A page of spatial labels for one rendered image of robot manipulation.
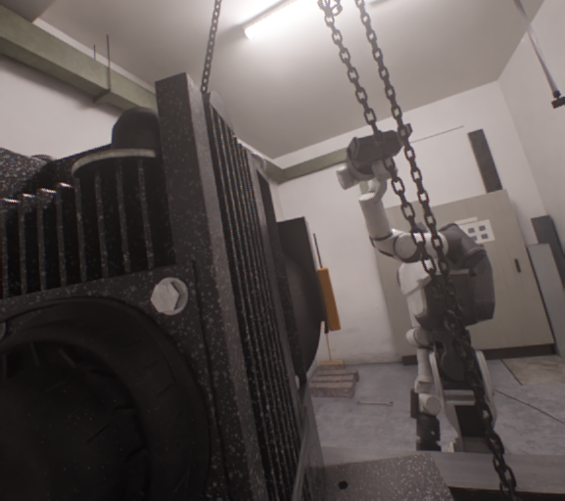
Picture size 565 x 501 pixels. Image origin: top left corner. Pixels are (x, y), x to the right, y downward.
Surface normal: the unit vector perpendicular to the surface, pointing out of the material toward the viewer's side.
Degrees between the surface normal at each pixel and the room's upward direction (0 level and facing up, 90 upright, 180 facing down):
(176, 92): 90
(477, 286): 71
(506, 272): 90
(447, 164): 90
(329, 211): 90
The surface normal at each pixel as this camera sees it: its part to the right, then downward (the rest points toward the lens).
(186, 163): -0.14, -0.13
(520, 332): -0.39, -0.07
